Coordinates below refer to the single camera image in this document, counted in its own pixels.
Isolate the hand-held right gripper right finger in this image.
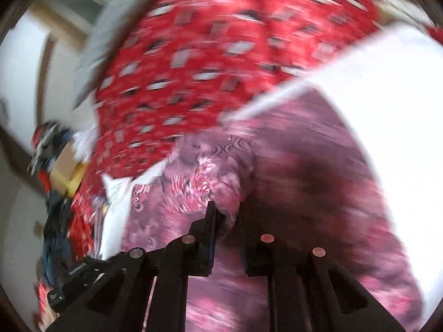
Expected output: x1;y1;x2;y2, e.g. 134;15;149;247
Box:
239;205;406;332

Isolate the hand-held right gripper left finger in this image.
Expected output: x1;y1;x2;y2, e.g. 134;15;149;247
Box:
45;201;218;332

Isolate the purple floral cloth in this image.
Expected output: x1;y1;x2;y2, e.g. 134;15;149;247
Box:
97;92;427;332

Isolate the pile of mixed clothes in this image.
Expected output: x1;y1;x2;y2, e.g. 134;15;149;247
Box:
28;120;75;194

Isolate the dark clothing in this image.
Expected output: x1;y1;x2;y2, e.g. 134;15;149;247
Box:
41;194;81;286

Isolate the brown cardboard box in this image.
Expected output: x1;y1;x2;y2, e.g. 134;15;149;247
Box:
52;141;79;185

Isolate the white plastic bag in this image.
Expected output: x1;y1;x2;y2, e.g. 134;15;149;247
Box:
73;126;100;161

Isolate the red printed bedsheet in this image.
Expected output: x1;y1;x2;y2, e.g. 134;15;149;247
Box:
33;0;385;329

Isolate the white quilted mattress pad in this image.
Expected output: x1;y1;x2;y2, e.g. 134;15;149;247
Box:
221;22;443;305

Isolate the grey board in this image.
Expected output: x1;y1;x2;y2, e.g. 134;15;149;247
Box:
72;0;182;111

